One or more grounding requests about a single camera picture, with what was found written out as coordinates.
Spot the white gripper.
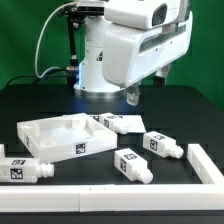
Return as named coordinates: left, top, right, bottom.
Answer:
left=102, top=14, right=193, bottom=106

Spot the white square tabletop part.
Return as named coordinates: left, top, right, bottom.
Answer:
left=17, top=113, right=117, bottom=163

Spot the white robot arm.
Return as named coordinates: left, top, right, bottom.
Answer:
left=75, top=0, right=193, bottom=106

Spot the white marker sheet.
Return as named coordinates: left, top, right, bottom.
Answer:
left=92, top=115, right=146, bottom=134

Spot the white left fence stub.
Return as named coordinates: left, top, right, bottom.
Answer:
left=0, top=144, right=5, bottom=159

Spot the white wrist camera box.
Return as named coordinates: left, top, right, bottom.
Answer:
left=104, top=0, right=168, bottom=30

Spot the black cable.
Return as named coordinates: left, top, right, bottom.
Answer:
left=3, top=67, right=78, bottom=91

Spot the white right fence wall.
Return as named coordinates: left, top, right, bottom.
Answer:
left=187, top=144, right=224, bottom=185

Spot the white fence wall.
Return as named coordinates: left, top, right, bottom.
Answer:
left=187, top=144, right=224, bottom=185
left=0, top=184, right=224, bottom=212

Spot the grey camera on stand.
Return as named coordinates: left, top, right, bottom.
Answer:
left=76, top=0, right=104, bottom=16

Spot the black camera stand pole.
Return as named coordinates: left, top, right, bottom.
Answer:
left=61, top=5, right=83, bottom=86

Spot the white front fence wall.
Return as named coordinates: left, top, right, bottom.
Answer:
left=0, top=184, right=224, bottom=212

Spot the white cable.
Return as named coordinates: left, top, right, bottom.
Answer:
left=34, top=1, right=78, bottom=80

